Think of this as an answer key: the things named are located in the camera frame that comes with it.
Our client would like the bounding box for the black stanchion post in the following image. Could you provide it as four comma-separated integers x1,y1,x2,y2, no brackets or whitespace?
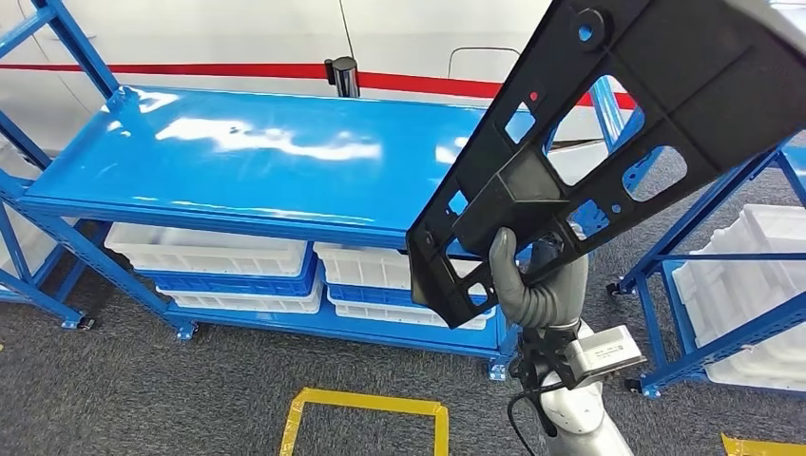
324,56,361,100

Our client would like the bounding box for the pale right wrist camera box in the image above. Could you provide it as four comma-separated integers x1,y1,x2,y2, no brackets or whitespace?
563,325,648,390

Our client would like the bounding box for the translucent plastic bin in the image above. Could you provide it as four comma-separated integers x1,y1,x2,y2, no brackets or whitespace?
0,141,61,281

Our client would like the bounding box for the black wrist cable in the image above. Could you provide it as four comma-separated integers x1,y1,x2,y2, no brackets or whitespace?
507,389,562,456

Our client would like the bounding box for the blue plastic bin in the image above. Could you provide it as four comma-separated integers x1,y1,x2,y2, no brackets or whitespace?
135,251,320,299
326,283,442,311

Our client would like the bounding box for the blue steel shelf rack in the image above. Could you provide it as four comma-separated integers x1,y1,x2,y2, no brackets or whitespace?
0,109,97,333
607,128,806,402
0,0,647,383

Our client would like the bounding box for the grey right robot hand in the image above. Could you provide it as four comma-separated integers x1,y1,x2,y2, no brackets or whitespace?
488,227,590,317

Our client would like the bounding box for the yellow floor tape outline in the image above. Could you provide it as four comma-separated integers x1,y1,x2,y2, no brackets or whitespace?
279,388,451,456

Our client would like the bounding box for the white moulded foam tray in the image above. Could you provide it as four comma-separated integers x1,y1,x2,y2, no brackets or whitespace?
670,202,806,392

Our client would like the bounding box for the red barrier belt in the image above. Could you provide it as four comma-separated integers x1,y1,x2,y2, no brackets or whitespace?
0,63,329,82
358,70,637,110

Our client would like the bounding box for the white car body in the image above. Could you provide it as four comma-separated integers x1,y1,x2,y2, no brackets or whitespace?
0,0,637,156

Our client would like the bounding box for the black camera bracket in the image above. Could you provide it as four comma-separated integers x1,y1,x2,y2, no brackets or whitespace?
509,324,581,392

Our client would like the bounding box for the black plastic bracket panel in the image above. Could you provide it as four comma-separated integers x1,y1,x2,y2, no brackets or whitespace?
406,0,806,331

